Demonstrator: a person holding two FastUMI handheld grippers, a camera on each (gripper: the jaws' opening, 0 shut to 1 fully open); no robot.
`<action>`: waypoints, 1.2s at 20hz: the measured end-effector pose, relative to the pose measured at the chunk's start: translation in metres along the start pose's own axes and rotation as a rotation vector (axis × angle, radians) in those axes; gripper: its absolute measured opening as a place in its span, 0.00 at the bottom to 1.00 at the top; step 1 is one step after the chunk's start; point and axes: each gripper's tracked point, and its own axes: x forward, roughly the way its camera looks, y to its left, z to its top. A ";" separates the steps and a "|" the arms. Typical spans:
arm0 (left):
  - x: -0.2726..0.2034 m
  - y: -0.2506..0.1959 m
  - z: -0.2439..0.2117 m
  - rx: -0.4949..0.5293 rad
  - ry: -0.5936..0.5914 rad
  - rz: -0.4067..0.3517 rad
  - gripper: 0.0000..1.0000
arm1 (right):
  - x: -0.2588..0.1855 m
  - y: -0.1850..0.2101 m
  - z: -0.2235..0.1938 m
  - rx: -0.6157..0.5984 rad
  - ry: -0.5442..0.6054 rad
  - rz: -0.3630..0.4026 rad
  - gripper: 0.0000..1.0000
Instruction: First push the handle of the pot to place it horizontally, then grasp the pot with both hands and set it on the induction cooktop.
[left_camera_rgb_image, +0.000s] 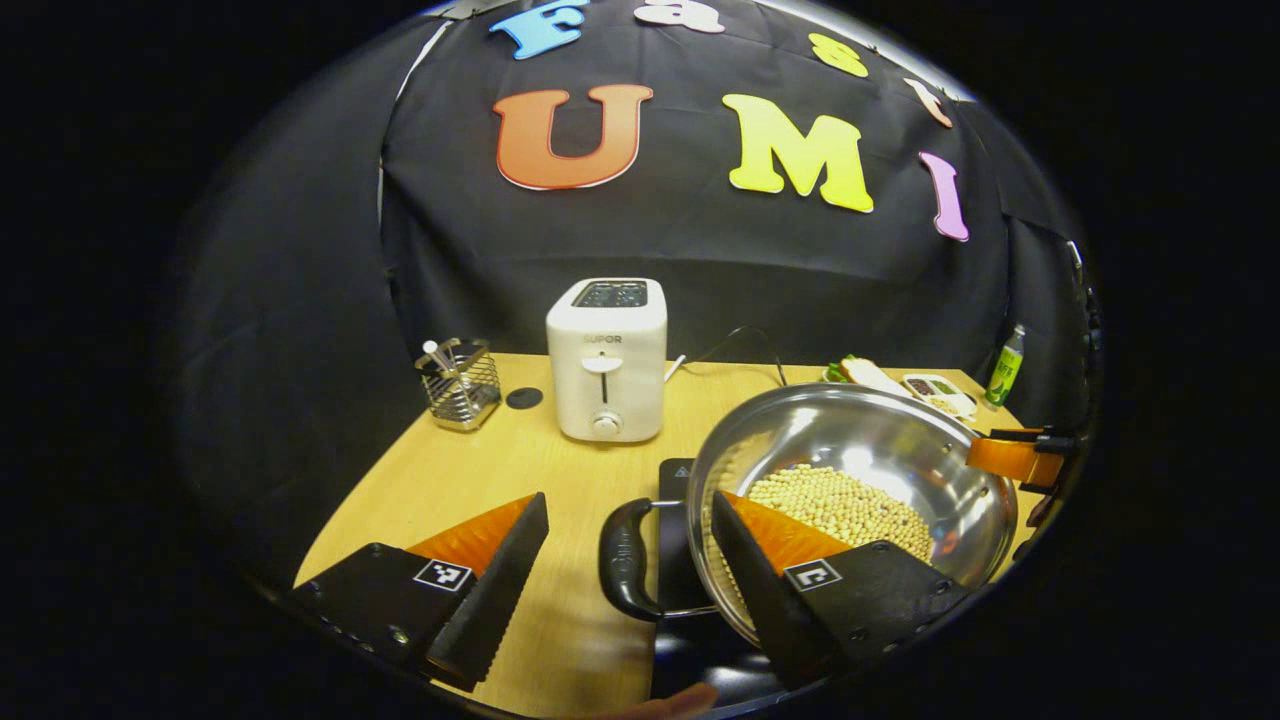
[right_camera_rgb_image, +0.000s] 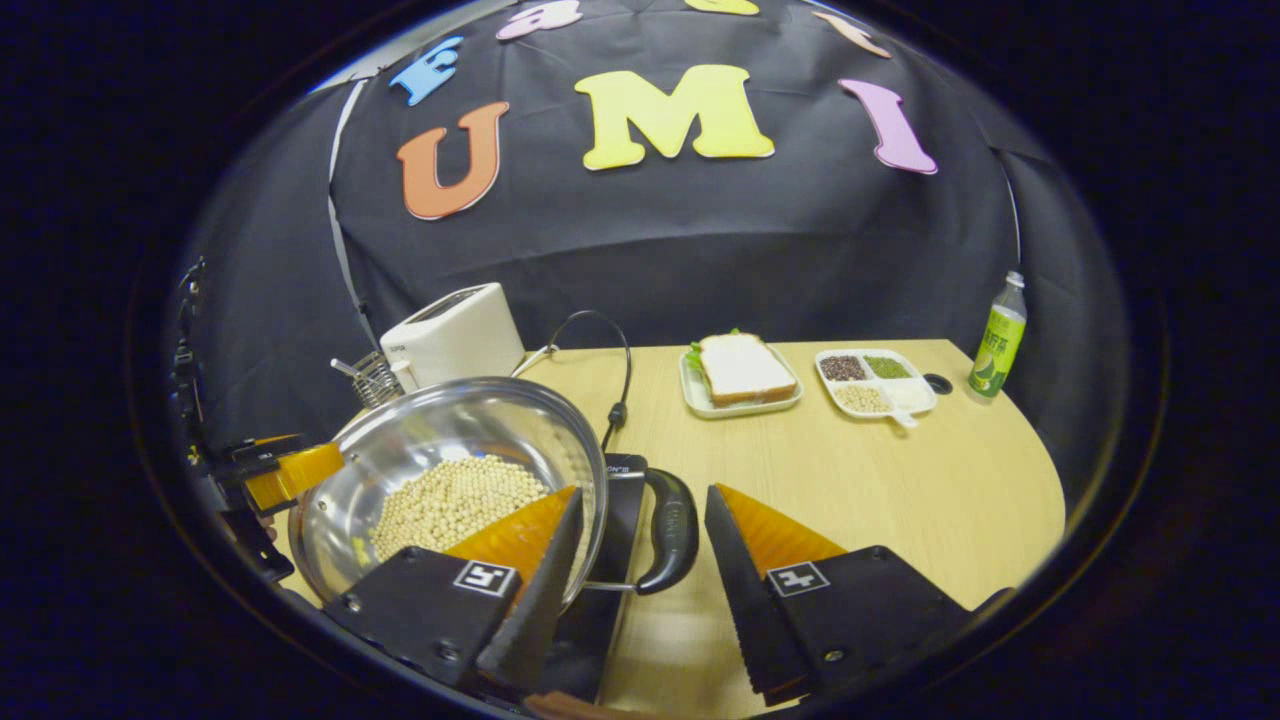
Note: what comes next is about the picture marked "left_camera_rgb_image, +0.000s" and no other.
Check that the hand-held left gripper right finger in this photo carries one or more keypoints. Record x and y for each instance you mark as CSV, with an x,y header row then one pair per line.
x,y
760,600

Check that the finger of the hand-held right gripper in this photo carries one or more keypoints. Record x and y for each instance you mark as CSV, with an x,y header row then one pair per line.
x,y
1015,455
1042,508

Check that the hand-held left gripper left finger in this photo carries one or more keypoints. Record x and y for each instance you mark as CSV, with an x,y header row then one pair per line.
x,y
500,600

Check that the black induction cooktop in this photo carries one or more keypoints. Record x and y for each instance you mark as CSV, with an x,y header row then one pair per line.
x,y
680,560

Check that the green drink bottle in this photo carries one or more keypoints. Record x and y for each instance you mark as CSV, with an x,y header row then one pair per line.
x,y
1005,370

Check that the white divided dish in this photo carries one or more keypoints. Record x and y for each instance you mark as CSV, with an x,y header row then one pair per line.
x,y
940,392

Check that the pile of yellow soybeans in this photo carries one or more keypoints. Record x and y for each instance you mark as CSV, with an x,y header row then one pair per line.
x,y
850,500

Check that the sandwich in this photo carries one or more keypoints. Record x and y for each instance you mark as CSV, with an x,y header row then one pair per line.
x,y
870,375

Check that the white plate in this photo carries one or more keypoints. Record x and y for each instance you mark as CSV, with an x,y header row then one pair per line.
x,y
832,373

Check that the black round table grommet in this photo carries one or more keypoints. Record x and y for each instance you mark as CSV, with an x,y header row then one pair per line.
x,y
524,398

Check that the white toaster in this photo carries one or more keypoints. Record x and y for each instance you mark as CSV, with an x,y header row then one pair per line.
x,y
605,390

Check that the white-tipped utensil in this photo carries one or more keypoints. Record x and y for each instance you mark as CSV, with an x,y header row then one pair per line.
x,y
438,355

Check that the black backdrop cloth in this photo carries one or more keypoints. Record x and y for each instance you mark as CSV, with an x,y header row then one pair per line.
x,y
700,250

